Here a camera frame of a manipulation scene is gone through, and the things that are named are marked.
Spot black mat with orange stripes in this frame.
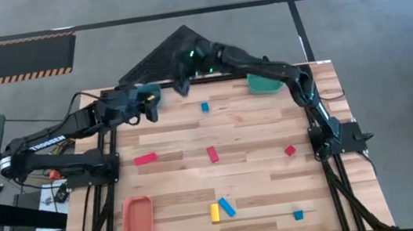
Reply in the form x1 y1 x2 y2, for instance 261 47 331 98
0 31 82 87

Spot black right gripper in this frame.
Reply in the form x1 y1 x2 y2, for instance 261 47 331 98
168 38 224 96

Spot white paper sheet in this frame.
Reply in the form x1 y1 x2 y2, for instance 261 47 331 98
29 179 74 231

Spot long yellow block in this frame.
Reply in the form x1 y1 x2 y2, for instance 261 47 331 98
208 202 222 224

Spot long blue block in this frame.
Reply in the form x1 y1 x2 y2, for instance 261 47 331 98
216 195 238 219

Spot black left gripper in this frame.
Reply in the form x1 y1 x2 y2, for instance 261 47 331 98
112 82 161 127

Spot orange plastic bin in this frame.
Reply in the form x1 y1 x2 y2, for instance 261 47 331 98
118 194 157 231

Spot medium red block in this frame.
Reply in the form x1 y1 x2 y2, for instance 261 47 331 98
205 145 221 164

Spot teal plastic bin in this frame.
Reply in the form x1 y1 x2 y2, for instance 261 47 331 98
134 81 165 112

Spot black aluminium table frame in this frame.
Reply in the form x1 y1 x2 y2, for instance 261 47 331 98
45 54 397 231

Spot black mesh computer case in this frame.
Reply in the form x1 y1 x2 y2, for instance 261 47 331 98
112 21 214 87

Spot long red block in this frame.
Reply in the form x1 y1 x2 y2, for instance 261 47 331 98
132 152 158 167

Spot red cube block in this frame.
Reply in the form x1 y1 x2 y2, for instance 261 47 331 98
283 144 298 158

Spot green plastic bin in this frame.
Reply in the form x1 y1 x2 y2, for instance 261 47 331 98
246 69 286 98

